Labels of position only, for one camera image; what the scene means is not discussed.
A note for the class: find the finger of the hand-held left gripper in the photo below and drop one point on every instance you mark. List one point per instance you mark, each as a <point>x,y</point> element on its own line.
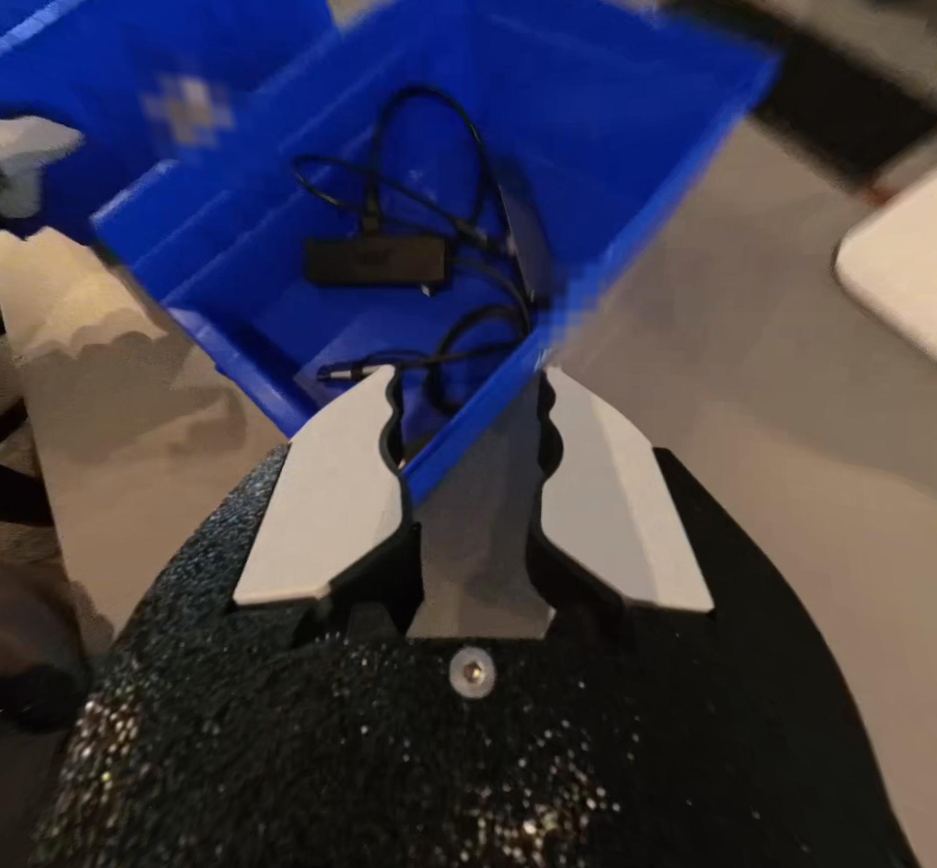
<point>33,143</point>

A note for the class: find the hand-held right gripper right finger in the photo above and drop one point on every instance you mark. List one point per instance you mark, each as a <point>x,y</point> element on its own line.
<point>622,517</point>

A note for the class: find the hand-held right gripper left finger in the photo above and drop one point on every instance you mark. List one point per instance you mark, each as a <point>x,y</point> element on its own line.
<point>329,509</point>

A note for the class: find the blue plastic bin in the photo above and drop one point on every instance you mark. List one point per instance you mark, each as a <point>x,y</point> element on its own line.
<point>110,41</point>
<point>622,114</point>

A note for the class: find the black usb hub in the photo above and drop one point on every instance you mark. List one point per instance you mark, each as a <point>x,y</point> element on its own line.
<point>373,260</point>

